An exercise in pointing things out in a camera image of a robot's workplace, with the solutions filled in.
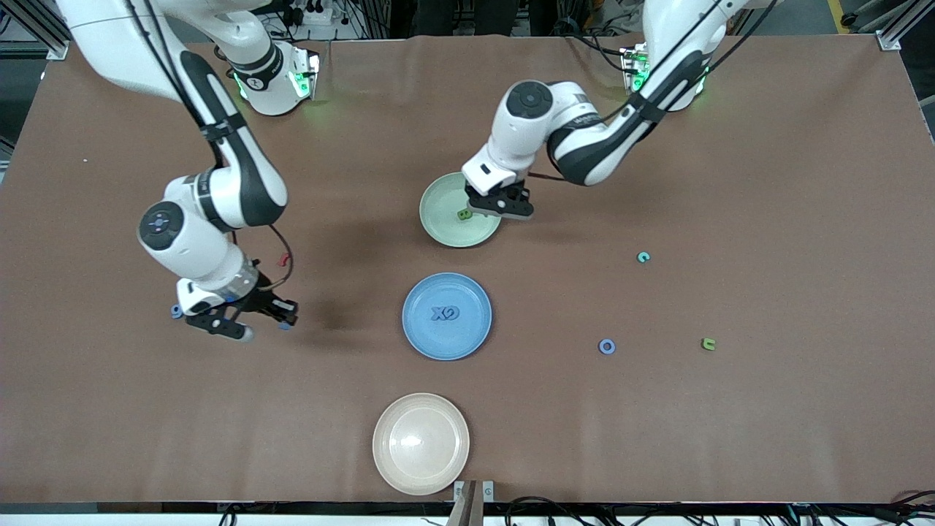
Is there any brown table cover sheet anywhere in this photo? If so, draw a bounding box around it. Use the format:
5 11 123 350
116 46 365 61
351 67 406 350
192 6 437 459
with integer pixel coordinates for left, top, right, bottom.
0 33 935 505

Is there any light green plate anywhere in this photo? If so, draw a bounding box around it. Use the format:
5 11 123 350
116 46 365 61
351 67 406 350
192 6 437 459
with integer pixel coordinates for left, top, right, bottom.
419 172 504 248

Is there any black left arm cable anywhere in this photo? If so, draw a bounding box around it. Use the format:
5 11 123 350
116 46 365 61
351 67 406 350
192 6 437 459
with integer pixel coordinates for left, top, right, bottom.
527 0 760 183

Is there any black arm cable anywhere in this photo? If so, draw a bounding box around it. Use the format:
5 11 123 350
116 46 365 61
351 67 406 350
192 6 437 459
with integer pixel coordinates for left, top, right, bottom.
124 0 294 289
527 0 760 183

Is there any blue plate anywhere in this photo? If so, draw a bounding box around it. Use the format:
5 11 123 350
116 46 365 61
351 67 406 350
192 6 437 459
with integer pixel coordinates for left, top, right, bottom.
402 272 493 362

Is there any beige plate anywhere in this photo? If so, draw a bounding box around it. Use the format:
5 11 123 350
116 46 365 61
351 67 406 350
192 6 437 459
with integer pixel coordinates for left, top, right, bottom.
372 393 470 496

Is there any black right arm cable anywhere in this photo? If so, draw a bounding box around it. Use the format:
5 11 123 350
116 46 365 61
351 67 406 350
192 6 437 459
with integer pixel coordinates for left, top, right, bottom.
124 0 294 289

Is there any aluminium frame post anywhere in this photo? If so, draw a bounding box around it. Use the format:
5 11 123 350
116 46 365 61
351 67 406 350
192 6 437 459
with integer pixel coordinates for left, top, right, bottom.
877 0 935 52
0 0 70 61

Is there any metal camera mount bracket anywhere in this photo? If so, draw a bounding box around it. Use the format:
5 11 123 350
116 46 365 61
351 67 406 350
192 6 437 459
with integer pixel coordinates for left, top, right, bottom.
453 480 496 526

